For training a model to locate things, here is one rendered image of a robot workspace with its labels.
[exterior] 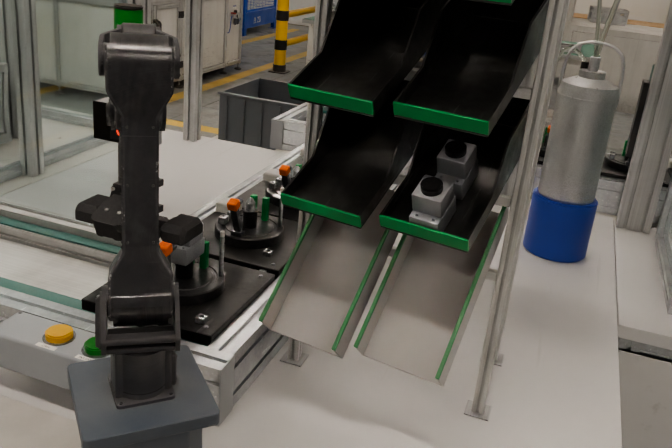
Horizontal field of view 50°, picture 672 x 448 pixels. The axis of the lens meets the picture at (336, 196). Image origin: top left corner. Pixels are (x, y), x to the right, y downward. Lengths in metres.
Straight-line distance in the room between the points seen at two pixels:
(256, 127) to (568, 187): 1.77
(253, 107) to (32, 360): 2.20
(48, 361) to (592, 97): 1.24
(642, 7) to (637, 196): 9.46
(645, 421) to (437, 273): 0.77
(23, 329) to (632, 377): 1.20
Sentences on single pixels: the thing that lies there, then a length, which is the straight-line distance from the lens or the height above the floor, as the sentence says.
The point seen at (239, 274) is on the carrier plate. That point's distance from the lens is 1.32.
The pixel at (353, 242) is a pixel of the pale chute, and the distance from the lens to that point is 1.13.
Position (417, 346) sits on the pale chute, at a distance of 1.06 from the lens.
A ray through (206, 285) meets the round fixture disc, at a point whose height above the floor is 0.99.
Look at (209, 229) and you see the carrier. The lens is 1.50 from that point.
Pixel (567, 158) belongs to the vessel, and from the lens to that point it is 1.76.
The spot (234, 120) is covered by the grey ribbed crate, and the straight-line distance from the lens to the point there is 3.26.
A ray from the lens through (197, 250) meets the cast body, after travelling 1.24.
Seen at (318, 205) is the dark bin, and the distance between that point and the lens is 1.00.
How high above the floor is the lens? 1.57
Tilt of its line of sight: 20 degrees down
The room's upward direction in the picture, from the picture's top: 6 degrees clockwise
